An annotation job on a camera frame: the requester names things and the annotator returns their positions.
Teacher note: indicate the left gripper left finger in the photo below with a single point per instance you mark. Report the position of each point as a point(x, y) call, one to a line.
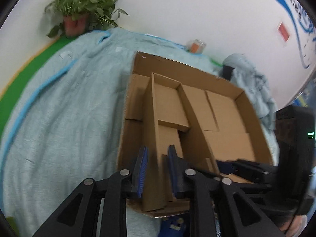
point(98, 207)

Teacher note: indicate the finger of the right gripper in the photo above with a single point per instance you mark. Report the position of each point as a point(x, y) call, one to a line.
point(247, 169)

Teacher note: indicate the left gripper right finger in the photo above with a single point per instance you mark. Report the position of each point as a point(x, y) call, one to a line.
point(214, 198)

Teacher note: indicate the blue stapler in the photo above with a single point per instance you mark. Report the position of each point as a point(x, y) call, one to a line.
point(174, 226)

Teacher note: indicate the cardboard divider insert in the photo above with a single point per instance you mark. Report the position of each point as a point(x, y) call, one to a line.
point(174, 114)

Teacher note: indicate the person right hand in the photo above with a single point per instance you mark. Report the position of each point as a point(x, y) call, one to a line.
point(296, 227)

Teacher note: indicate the large cardboard tray box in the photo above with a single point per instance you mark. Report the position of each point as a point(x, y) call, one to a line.
point(239, 134)

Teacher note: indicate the teal quilted bedspread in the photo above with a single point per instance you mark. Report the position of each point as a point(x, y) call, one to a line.
point(66, 125)

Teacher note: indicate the light blue puffer jacket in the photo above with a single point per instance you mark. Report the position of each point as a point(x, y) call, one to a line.
point(256, 86)

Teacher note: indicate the potted plant red pot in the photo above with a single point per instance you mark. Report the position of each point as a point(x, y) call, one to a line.
point(75, 17)

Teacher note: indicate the red wall notice sign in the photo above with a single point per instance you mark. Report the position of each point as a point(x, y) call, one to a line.
point(283, 31)

